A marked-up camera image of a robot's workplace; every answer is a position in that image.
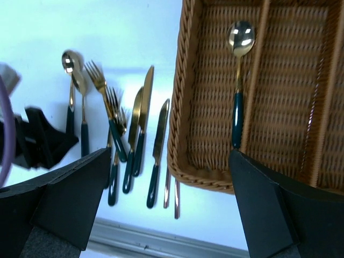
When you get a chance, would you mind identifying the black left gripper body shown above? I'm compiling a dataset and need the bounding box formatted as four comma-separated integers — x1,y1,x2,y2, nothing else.
12,107,78,169

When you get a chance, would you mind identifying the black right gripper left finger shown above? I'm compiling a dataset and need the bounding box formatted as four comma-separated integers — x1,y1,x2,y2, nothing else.
1,148,110,257

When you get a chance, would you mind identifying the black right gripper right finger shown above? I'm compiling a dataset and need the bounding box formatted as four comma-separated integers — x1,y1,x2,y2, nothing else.
229,150,343,257

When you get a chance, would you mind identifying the gold spoon green handle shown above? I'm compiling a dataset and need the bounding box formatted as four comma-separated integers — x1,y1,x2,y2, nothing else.
72,69,90,157
227,20,255,149
61,49,81,135

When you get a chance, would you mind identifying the gold fork green handle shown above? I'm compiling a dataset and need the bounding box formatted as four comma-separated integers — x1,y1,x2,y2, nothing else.
105,88,123,160
84,60,127,162
107,108,127,206

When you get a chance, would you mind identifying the copper chopstick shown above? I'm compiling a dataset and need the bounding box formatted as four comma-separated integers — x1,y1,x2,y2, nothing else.
163,168,170,209
174,179,180,219

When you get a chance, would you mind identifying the brown wicker cutlery tray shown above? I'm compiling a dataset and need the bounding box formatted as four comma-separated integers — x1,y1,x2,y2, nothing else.
167,1,343,194

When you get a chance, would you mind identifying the aluminium table frame rail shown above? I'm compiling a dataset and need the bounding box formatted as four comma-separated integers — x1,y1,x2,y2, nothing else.
88,218,249,257

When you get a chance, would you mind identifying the gold knife green handle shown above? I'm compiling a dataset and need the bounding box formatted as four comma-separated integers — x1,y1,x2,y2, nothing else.
132,65,154,177
122,87,143,194
146,98,170,209

